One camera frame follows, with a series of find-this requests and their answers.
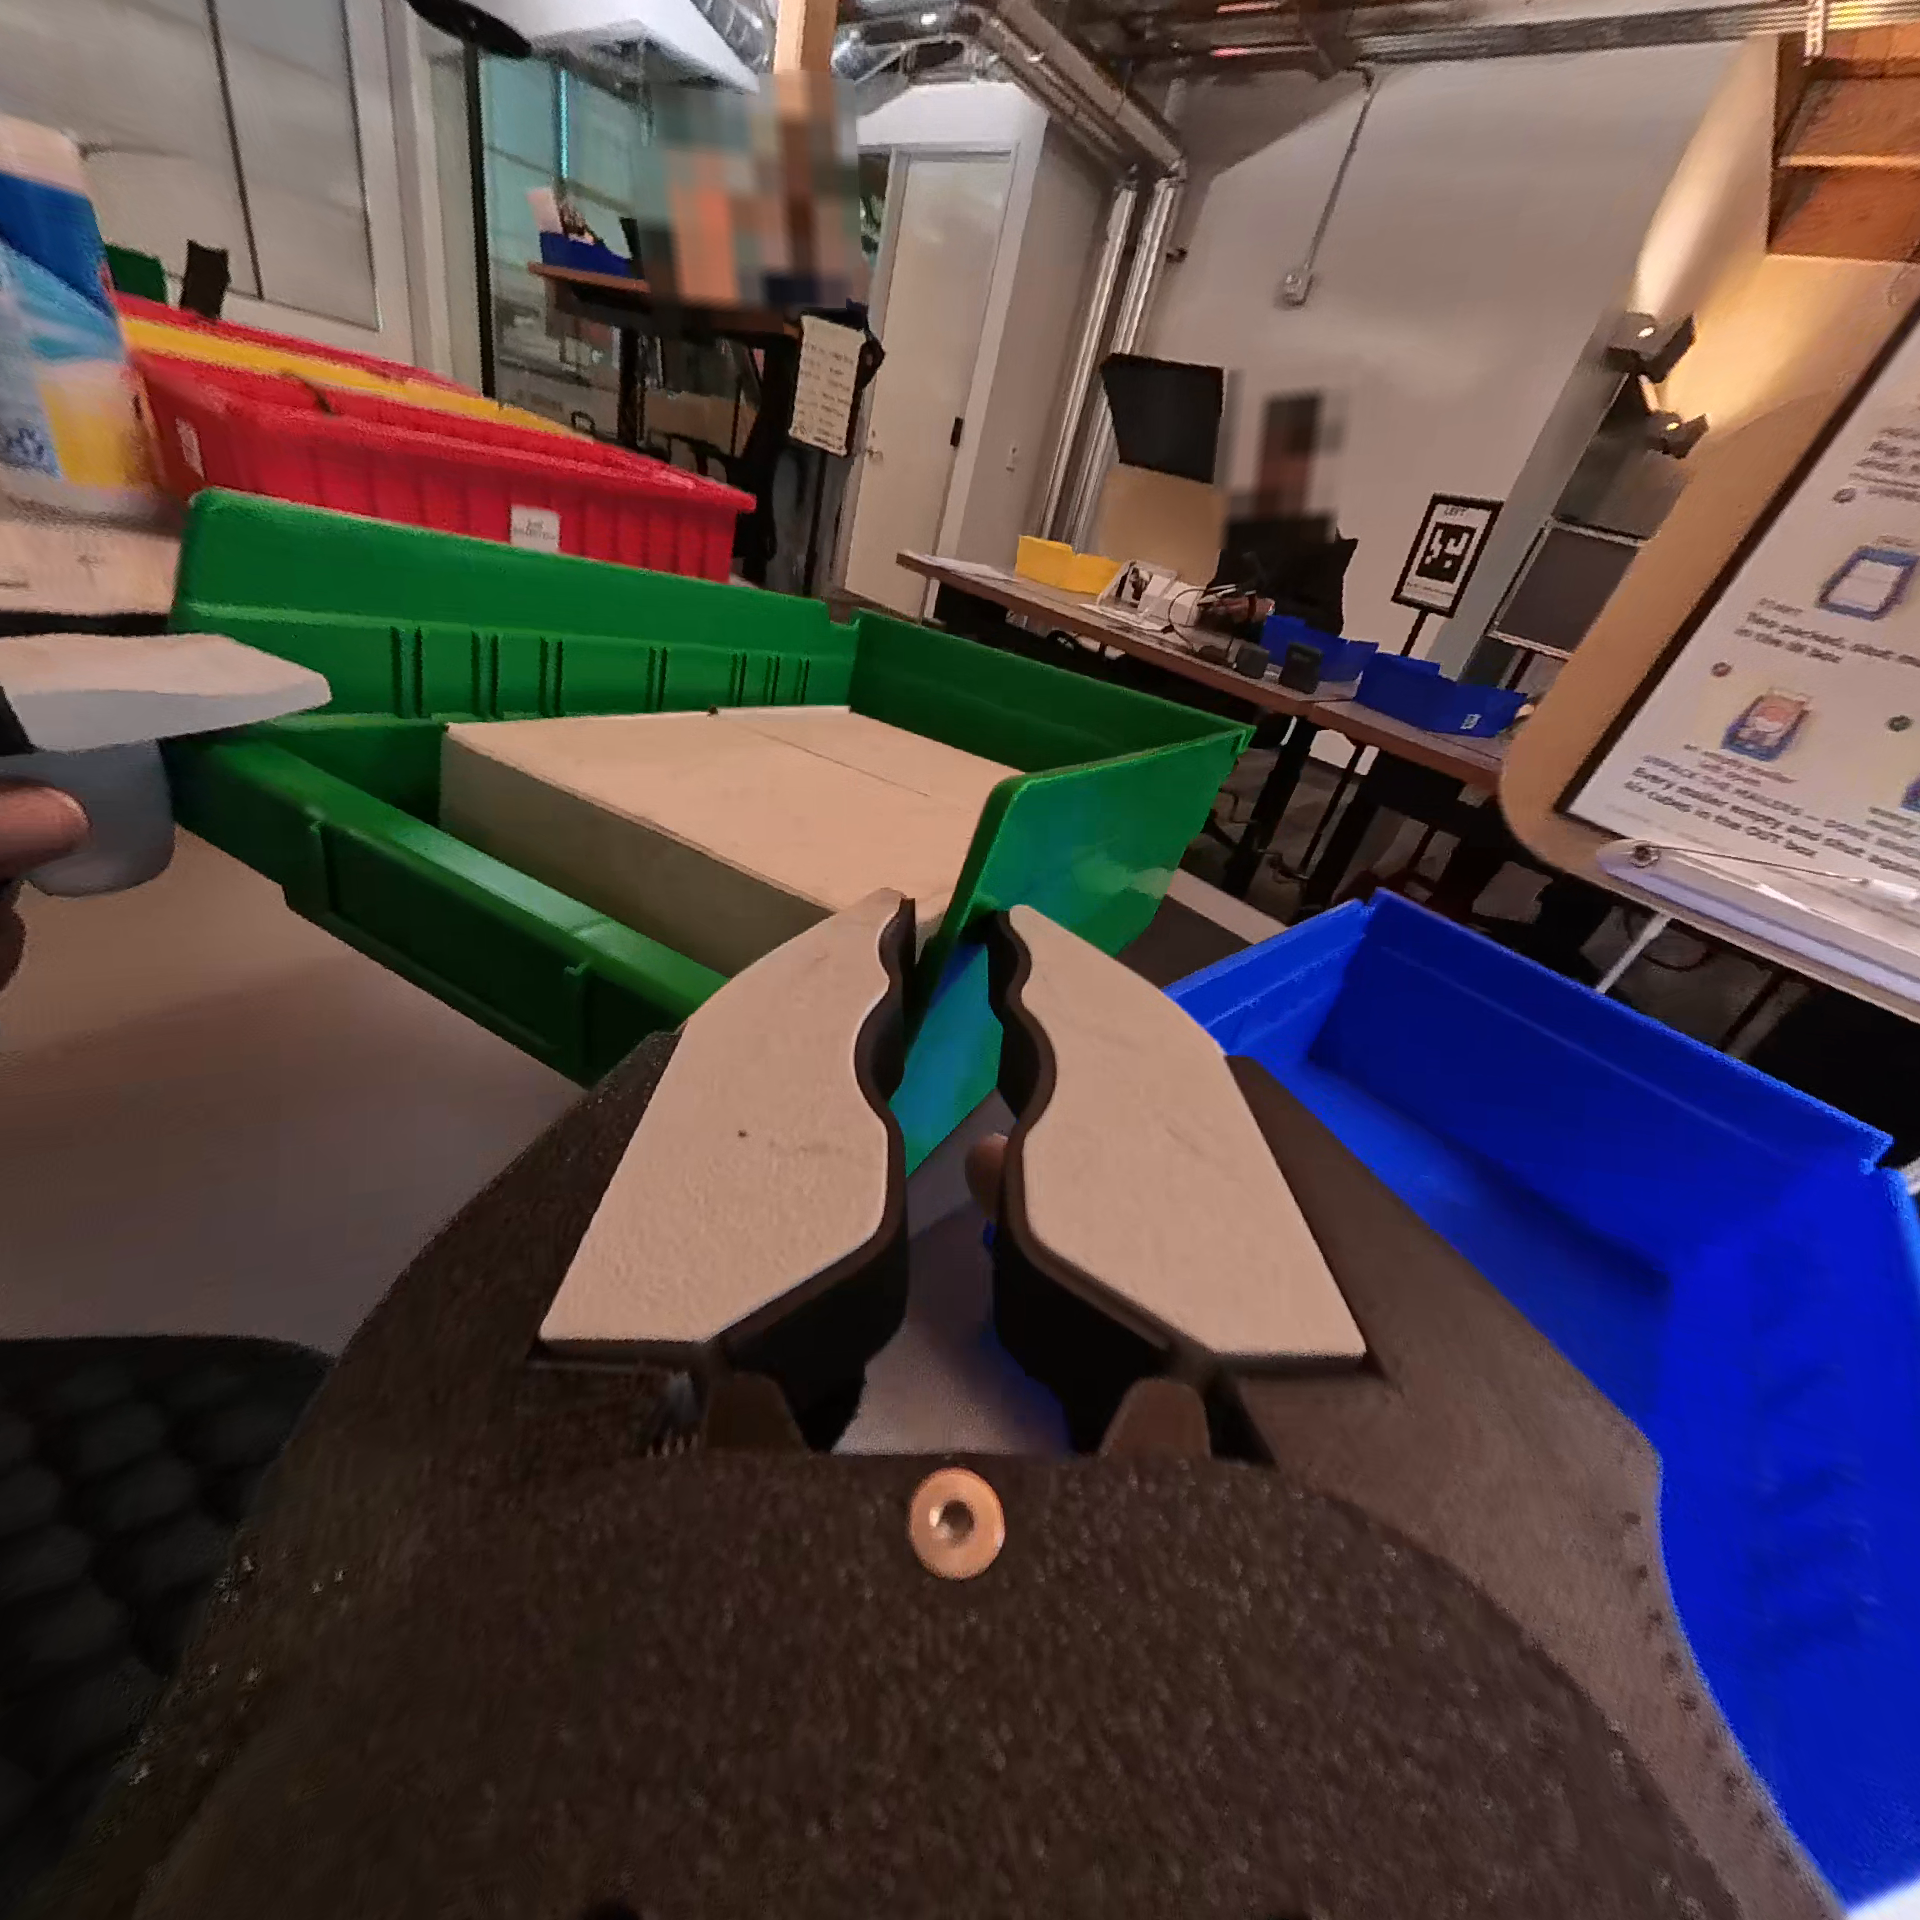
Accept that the green plastic bin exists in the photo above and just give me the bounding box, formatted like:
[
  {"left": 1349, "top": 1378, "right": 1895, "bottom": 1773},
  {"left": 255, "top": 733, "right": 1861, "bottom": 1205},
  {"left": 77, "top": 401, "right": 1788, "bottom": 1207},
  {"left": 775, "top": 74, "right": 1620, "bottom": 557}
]
[{"left": 169, "top": 488, "right": 1255, "bottom": 1175}]

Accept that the wipes canister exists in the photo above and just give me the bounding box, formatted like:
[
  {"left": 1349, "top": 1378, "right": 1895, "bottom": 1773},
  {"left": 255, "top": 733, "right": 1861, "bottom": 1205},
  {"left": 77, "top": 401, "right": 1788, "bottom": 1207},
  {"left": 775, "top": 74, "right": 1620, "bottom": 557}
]
[{"left": 0, "top": 122, "right": 163, "bottom": 510}]

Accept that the red plastic bin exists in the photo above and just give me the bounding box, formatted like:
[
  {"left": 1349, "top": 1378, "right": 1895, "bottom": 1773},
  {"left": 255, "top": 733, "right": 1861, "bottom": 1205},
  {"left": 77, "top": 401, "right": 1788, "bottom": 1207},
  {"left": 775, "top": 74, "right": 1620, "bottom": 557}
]
[
  {"left": 130, "top": 352, "right": 759, "bottom": 584},
  {"left": 111, "top": 290, "right": 452, "bottom": 397}
]

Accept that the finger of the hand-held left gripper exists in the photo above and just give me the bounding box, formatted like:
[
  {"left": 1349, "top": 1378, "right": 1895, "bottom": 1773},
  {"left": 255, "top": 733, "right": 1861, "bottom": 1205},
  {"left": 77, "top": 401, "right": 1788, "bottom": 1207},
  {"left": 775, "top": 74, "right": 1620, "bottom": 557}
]
[{"left": 0, "top": 607, "right": 336, "bottom": 897}]

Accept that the blue plastic bin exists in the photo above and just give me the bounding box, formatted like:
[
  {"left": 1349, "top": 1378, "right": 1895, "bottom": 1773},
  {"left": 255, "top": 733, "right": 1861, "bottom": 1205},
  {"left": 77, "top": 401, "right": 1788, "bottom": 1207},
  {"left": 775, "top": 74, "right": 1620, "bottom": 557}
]
[{"left": 1164, "top": 889, "right": 1920, "bottom": 1907}]

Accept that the person's left hand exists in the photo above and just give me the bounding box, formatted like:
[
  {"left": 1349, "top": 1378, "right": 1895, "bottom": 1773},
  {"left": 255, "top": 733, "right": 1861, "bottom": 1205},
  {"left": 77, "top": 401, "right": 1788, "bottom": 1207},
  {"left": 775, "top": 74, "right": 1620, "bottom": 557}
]
[{"left": 0, "top": 784, "right": 95, "bottom": 894}]

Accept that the cardboard sheet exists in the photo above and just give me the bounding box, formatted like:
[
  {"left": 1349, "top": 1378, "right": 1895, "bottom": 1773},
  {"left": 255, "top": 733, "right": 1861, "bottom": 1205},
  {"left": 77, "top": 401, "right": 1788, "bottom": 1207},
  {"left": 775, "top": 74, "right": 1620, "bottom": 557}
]
[{"left": 1100, "top": 464, "right": 1233, "bottom": 584}]

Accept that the white door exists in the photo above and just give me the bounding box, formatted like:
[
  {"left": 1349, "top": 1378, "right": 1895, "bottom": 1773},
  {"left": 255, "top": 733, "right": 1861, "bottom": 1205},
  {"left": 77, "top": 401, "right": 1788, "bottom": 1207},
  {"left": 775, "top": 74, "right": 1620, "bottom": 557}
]
[{"left": 843, "top": 152, "right": 1021, "bottom": 620}]

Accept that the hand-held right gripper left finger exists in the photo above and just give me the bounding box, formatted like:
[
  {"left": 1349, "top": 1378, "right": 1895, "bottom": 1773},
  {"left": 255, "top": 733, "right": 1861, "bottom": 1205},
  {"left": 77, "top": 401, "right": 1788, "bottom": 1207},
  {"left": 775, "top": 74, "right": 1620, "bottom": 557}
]
[{"left": 537, "top": 889, "right": 919, "bottom": 1422}]

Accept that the white cardboard box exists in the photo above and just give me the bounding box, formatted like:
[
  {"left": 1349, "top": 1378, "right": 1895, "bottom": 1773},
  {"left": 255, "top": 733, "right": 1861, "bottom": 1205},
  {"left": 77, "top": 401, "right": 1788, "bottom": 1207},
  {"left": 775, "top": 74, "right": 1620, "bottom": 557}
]
[
  {"left": 437, "top": 713, "right": 993, "bottom": 980},
  {"left": 717, "top": 703, "right": 1028, "bottom": 823}
]

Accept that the hanging paper sheet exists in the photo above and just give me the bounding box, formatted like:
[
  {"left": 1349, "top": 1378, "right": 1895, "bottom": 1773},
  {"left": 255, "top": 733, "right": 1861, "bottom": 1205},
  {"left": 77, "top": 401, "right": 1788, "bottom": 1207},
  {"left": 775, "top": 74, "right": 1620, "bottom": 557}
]
[{"left": 787, "top": 314, "right": 876, "bottom": 453}]

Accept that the marker sign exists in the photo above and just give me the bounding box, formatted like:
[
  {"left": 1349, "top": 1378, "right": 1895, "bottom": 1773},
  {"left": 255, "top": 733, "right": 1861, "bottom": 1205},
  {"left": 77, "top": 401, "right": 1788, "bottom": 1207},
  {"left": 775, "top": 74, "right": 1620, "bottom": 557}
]
[{"left": 1390, "top": 498, "right": 1507, "bottom": 616}]

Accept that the black monitor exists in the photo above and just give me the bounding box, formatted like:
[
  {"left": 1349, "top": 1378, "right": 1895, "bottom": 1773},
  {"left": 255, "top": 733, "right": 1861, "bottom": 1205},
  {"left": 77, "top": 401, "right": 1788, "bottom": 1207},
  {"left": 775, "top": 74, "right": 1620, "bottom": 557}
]
[{"left": 1100, "top": 357, "right": 1229, "bottom": 488}]

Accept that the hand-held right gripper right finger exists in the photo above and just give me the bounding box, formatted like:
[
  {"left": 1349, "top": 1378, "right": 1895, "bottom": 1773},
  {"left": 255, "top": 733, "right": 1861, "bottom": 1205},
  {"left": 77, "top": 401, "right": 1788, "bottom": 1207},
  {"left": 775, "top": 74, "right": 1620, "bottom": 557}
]
[{"left": 982, "top": 906, "right": 1371, "bottom": 1422}]

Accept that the brown table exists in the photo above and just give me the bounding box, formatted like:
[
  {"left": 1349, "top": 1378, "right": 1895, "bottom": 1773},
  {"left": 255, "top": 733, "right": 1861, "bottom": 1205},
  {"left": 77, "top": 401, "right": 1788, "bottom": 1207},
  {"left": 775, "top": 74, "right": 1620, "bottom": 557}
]
[{"left": 899, "top": 550, "right": 1520, "bottom": 902}]

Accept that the yellow plastic bin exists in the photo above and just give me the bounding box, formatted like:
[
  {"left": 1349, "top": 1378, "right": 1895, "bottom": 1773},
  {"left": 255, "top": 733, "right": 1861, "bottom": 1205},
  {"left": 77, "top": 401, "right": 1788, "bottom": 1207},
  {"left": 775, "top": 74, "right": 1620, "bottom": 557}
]
[{"left": 123, "top": 314, "right": 578, "bottom": 442}]

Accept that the small blue bin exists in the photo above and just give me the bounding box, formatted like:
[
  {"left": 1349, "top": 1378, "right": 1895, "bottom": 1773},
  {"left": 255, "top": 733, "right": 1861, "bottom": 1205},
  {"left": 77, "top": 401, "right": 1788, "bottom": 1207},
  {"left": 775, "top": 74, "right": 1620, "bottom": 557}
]
[
  {"left": 1262, "top": 614, "right": 1379, "bottom": 699},
  {"left": 1358, "top": 652, "right": 1529, "bottom": 737}
]

